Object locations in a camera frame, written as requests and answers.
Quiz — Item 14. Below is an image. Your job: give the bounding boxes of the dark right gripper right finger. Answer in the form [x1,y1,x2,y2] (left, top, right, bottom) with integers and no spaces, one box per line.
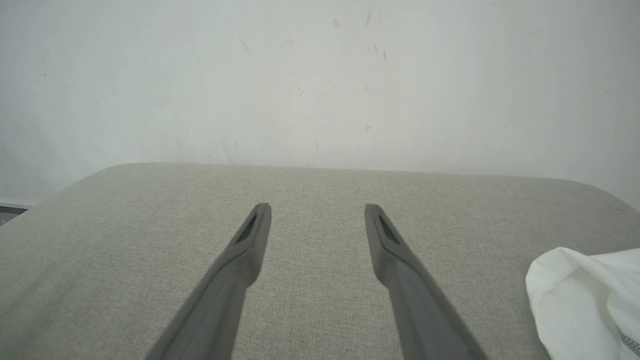
[363,202,489,360]

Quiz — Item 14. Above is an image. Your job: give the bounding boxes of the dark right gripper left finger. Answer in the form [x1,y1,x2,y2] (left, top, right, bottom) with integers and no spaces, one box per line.
[144,202,273,360]

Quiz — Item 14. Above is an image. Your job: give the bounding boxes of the white shirt with grey stitching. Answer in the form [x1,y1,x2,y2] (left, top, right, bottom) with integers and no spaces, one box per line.
[524,246,640,360]

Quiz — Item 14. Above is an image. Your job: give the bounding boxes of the grey fabric padded board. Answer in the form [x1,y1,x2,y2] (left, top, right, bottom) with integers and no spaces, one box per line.
[0,162,640,360]

